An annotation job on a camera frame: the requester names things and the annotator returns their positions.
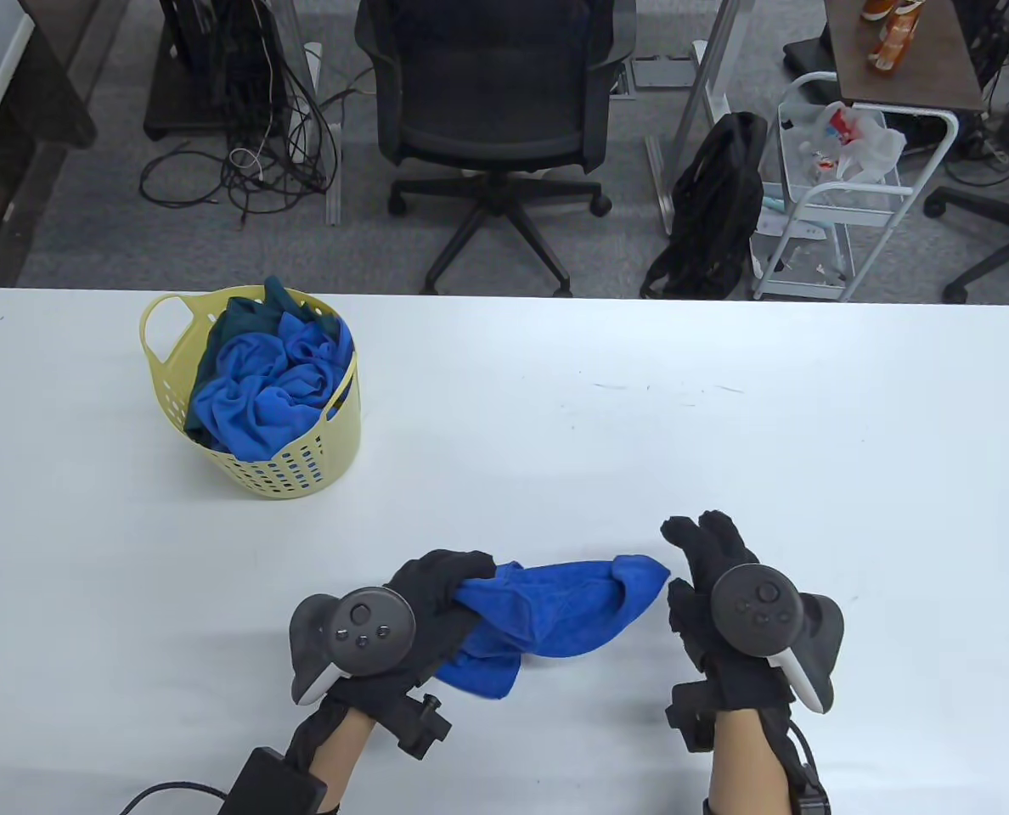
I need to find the person's left hand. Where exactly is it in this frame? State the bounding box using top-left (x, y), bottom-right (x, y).
top-left (288, 550), bottom-right (499, 763)

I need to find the white metal desk leg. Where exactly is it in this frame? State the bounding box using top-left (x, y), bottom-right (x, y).
top-left (645, 0), bottom-right (756, 237)

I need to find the grey floor plate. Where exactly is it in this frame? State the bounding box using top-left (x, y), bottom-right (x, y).
top-left (632, 55), bottom-right (696, 90)

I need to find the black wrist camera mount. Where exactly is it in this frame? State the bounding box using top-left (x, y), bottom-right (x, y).
top-left (394, 692), bottom-right (453, 759)
top-left (666, 683), bottom-right (718, 752)

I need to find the white plastic bag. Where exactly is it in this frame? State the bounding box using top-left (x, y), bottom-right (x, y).
top-left (781, 100), bottom-right (907, 188)

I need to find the orange bottle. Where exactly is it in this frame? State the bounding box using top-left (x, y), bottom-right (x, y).
top-left (867, 0), bottom-right (922, 73)

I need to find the black mesh office chair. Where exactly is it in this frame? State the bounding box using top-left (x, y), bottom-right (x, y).
top-left (356, 0), bottom-right (637, 298)

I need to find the brown wooden side table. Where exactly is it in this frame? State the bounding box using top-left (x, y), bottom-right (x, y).
top-left (823, 0), bottom-right (985, 113)

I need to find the white desk with dark side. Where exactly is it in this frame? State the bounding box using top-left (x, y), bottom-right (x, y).
top-left (0, 0), bottom-right (98, 285)

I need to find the dark teal clothes garment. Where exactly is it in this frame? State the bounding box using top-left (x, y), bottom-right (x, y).
top-left (194, 276), bottom-right (340, 383)

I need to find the tangle of black cables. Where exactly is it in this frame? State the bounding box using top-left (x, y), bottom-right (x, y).
top-left (139, 0), bottom-right (344, 230)
top-left (950, 0), bottom-right (1009, 162)

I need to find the person's right forearm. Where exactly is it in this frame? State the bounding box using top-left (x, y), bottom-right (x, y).
top-left (708, 709), bottom-right (790, 815)

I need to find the black device with arm strap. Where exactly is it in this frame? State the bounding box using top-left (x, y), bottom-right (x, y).
top-left (789, 764), bottom-right (832, 815)

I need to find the black backpack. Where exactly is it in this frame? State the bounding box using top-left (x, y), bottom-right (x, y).
top-left (640, 110), bottom-right (769, 300)

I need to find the yellow plastic laundry basket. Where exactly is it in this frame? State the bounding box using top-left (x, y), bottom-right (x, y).
top-left (139, 289), bottom-right (361, 502)

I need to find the grey metal desk leg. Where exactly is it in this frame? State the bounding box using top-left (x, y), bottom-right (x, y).
top-left (288, 0), bottom-right (344, 226)

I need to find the person's left forearm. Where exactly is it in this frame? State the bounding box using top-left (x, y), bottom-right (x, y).
top-left (309, 709), bottom-right (378, 815)

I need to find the black computer tower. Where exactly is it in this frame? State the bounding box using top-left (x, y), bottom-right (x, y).
top-left (161, 0), bottom-right (289, 137)

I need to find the black office chair base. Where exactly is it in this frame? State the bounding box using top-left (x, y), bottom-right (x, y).
top-left (925, 85), bottom-right (1009, 305)

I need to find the person's right hand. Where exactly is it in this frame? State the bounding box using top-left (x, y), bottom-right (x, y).
top-left (662, 509), bottom-right (798, 716)

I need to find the black box with arm strap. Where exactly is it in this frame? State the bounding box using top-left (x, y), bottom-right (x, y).
top-left (228, 747), bottom-right (327, 815)

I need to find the black flat stand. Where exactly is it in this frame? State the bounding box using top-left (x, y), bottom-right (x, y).
top-left (783, 38), bottom-right (837, 73)

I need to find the black cable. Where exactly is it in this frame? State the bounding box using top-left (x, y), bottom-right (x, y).
top-left (118, 783), bottom-right (234, 815)
top-left (785, 713), bottom-right (820, 799)

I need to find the white rolling cart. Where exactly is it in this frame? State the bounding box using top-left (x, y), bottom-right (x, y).
top-left (751, 72), bottom-right (960, 302)

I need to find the blue towel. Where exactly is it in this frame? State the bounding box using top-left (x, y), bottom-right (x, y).
top-left (435, 554), bottom-right (671, 701)
top-left (186, 334), bottom-right (335, 464)

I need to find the grey handheld controller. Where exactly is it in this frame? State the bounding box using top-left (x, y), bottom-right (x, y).
top-left (290, 587), bottom-right (416, 707)
top-left (711, 565), bottom-right (845, 714)

